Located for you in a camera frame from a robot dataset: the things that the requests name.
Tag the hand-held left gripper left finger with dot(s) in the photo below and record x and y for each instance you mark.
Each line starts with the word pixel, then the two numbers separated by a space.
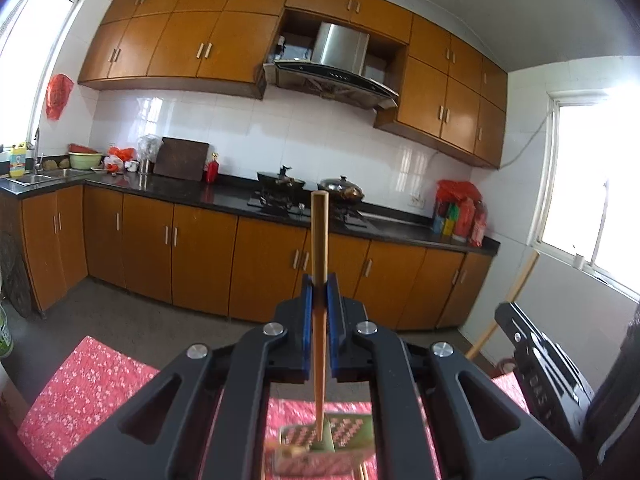
pixel 306 330

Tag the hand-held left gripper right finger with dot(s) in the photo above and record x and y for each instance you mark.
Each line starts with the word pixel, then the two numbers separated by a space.
pixel 333 330

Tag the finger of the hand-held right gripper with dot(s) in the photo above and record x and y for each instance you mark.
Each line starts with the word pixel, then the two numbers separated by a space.
pixel 530 335

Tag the bamboo chopstick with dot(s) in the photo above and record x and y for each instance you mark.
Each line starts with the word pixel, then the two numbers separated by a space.
pixel 515 285
pixel 320 235
pixel 362 474

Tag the beige perforated chopstick holder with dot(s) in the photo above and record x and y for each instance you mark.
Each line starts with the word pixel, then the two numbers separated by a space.
pixel 345 435

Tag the small white cup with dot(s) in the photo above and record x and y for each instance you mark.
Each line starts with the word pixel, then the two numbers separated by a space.
pixel 579 260

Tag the wooden base cabinets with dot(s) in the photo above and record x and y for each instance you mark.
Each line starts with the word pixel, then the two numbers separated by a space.
pixel 200 255

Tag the row of condiment bottles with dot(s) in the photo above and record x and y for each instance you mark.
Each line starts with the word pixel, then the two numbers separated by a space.
pixel 460 225

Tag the black gas stove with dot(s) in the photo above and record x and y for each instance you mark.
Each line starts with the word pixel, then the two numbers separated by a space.
pixel 270 202

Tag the black wok with lid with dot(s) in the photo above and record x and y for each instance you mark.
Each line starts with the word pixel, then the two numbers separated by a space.
pixel 342 190

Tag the black kitchen countertop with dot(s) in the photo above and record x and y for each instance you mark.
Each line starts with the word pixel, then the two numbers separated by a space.
pixel 225 195

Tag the red bottle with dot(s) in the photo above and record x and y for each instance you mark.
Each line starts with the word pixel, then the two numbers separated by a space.
pixel 212 172

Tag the dark wooden cutting board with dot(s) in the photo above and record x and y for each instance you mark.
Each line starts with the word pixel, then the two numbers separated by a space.
pixel 180 159

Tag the red floral tablecloth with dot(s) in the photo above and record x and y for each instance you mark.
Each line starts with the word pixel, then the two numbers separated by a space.
pixel 90 395

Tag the steel utensil cup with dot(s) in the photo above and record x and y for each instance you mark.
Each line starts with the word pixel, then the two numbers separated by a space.
pixel 147 157

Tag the red and white plastic bag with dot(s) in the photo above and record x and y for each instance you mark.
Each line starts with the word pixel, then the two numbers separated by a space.
pixel 120 159

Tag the green basin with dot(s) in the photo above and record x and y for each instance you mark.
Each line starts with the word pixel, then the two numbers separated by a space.
pixel 85 160

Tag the steel range hood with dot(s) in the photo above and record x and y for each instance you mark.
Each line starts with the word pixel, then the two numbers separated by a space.
pixel 340 47

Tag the dark mesh sack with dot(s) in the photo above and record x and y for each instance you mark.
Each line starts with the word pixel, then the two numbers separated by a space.
pixel 15 280

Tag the steel sink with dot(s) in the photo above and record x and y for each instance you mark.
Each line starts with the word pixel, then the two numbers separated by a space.
pixel 50 177

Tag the green and white bucket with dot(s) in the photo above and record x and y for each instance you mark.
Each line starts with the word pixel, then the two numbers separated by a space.
pixel 5 332

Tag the steel faucet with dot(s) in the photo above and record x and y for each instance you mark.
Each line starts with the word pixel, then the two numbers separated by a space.
pixel 38 157

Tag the yellow dish soap bottle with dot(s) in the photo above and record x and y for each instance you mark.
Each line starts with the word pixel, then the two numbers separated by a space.
pixel 17 162

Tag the hanging red plastic bag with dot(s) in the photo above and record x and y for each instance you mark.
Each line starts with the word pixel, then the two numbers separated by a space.
pixel 59 97

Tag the window beside sink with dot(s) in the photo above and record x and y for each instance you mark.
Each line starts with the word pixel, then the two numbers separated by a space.
pixel 35 50

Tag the wall outlet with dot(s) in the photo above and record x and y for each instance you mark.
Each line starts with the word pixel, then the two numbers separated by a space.
pixel 415 201

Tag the window with white frame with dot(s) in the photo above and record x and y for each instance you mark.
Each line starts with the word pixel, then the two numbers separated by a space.
pixel 590 190

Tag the wooden wall cabinets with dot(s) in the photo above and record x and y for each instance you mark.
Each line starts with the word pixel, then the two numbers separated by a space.
pixel 175 45

